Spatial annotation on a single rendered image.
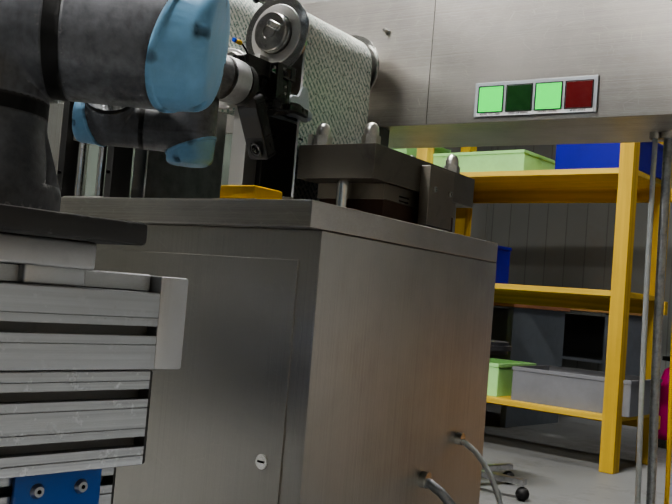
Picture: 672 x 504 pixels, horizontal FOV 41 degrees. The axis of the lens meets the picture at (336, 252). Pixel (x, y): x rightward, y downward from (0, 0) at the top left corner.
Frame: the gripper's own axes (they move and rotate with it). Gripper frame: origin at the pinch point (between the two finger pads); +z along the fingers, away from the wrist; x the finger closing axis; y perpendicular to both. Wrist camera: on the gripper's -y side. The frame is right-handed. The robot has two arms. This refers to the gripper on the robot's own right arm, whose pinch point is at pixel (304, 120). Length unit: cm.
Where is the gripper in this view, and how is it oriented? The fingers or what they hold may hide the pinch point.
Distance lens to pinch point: 168.1
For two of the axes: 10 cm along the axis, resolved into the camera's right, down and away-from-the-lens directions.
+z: 5.5, 0.9, 8.3
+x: -8.3, -0.4, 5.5
